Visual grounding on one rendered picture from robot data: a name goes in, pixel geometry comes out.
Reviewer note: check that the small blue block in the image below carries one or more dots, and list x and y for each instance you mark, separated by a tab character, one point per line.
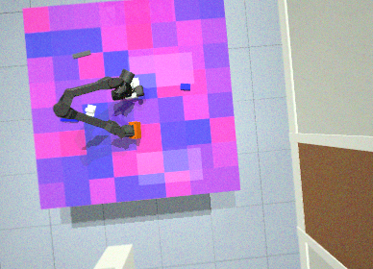
185	87

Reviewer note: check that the grey flat bar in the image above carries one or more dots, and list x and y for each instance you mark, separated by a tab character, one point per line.
81	54

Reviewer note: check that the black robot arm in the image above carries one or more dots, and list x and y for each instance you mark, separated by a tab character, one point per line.
62	109

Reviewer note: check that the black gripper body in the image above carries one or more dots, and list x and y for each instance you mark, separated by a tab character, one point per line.
138	90

